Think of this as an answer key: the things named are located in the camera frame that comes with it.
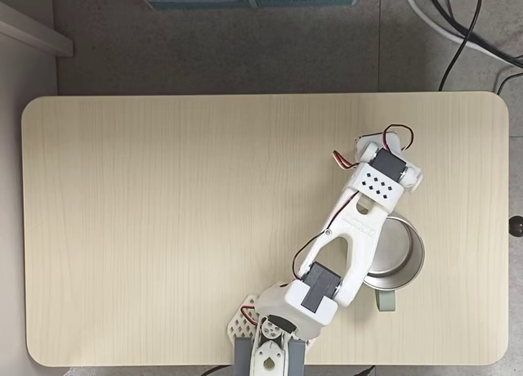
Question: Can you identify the long red black servo wire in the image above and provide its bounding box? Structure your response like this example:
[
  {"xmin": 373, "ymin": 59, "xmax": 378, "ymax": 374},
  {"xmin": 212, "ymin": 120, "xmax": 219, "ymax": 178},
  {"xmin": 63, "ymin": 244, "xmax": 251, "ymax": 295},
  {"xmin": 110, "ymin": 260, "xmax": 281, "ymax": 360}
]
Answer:
[{"xmin": 293, "ymin": 187, "xmax": 361, "ymax": 280}]

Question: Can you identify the thick white cable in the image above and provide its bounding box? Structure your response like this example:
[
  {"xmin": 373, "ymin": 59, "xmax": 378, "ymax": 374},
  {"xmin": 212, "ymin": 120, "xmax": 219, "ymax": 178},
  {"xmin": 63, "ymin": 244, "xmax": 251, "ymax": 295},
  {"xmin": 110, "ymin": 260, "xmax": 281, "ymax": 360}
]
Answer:
[{"xmin": 399, "ymin": 0, "xmax": 523, "ymax": 69}]

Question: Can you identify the steel mug with green handle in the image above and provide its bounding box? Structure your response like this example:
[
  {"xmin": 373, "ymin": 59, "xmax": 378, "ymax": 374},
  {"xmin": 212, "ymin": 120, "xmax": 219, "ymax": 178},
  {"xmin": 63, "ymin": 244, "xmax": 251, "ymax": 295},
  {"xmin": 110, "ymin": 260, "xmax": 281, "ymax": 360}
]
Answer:
[{"xmin": 361, "ymin": 214, "xmax": 427, "ymax": 314}]

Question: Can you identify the short black cable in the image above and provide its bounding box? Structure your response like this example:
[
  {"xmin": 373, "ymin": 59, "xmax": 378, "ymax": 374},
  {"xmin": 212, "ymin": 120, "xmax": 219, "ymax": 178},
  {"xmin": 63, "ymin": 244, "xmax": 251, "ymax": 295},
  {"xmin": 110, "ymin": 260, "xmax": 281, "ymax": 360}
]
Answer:
[{"xmin": 495, "ymin": 72, "xmax": 523, "ymax": 96}]

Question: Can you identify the grey ledge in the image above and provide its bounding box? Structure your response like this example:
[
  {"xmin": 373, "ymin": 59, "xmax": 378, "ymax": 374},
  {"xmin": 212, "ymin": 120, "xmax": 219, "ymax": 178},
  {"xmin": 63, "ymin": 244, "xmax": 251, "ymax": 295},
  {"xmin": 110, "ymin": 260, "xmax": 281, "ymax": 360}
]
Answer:
[{"xmin": 0, "ymin": 1, "xmax": 75, "ymax": 59}]

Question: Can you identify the long black cable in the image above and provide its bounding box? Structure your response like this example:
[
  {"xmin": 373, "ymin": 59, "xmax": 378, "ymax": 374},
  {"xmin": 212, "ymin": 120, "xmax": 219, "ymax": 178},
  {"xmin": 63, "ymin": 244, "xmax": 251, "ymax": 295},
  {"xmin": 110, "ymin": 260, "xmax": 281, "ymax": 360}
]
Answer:
[
  {"xmin": 423, "ymin": 0, "xmax": 523, "ymax": 65},
  {"xmin": 438, "ymin": 0, "xmax": 484, "ymax": 92}
]

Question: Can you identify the looped red black gripper wire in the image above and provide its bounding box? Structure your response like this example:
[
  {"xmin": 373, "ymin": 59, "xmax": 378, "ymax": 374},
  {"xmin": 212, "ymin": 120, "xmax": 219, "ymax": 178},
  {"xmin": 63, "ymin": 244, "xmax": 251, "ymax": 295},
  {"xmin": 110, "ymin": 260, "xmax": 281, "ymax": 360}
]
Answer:
[{"xmin": 382, "ymin": 123, "xmax": 415, "ymax": 153}]

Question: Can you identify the red brown wrist wire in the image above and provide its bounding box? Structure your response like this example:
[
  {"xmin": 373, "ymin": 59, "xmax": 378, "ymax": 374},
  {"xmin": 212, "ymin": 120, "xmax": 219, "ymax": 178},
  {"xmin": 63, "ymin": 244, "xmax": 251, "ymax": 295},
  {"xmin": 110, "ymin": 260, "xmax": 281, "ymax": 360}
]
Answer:
[{"xmin": 332, "ymin": 148, "xmax": 361, "ymax": 172}]

